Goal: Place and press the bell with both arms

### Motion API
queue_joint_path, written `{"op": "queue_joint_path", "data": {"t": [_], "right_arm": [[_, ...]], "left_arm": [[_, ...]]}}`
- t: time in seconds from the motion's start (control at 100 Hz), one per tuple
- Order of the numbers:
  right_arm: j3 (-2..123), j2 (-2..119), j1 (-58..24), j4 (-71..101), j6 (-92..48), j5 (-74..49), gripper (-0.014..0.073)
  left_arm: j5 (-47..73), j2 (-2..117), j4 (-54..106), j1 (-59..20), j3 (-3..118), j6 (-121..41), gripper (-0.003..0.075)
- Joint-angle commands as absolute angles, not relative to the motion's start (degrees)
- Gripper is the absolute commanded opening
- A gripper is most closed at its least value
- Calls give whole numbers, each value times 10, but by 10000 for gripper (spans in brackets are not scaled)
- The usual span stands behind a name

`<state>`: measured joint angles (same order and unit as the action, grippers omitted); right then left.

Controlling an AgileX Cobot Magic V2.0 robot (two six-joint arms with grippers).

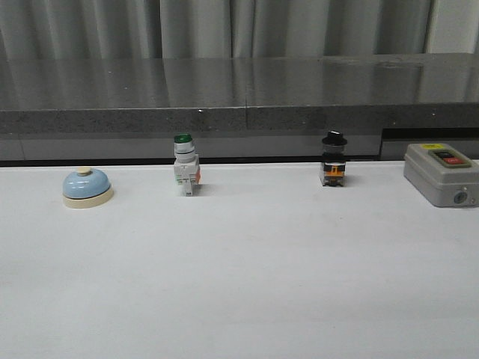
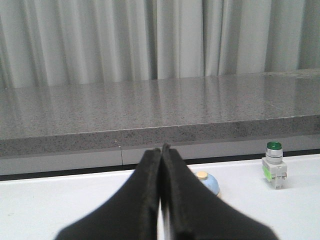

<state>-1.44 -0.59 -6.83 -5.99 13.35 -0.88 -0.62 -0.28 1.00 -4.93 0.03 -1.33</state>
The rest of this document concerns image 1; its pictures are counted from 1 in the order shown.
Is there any blue and cream desk bell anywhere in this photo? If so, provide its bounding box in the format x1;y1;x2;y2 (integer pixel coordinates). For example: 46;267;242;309
62;166;114;209

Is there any dark granite counter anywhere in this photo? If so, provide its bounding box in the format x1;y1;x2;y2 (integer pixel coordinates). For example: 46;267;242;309
1;54;478;166

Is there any grey curtain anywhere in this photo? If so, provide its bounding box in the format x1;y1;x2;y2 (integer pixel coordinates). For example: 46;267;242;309
1;1;435;60

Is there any green pushbutton switch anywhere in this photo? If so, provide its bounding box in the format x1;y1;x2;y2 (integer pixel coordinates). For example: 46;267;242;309
174;133;201;196

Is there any black selector switch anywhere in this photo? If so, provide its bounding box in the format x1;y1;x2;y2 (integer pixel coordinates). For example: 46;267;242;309
320;131;347;187

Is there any grey start-stop switch box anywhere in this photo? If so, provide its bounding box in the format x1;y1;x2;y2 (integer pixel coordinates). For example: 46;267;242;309
403;143;478;207

